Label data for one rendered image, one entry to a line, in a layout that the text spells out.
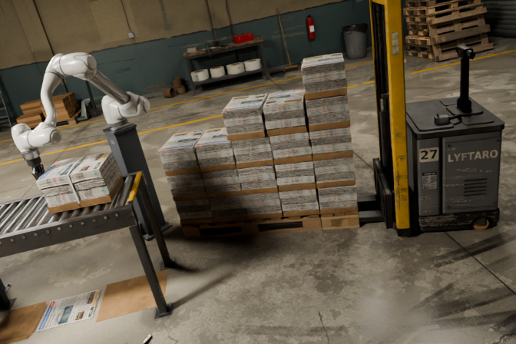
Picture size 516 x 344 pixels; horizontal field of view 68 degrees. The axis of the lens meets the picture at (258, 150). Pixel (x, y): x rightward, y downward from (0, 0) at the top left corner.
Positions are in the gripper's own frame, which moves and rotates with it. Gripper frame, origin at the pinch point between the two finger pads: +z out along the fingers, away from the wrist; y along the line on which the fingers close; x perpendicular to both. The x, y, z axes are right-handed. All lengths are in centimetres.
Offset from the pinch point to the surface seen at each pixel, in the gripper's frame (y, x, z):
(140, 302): -12, -33, 93
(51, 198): -12.4, -6.3, 2.8
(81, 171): -14.3, -29.2, -9.9
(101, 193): -14.9, -35.7, 5.8
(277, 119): 25, -154, -2
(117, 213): -29, -44, 15
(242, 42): 646, -207, 3
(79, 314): -8, 9, 92
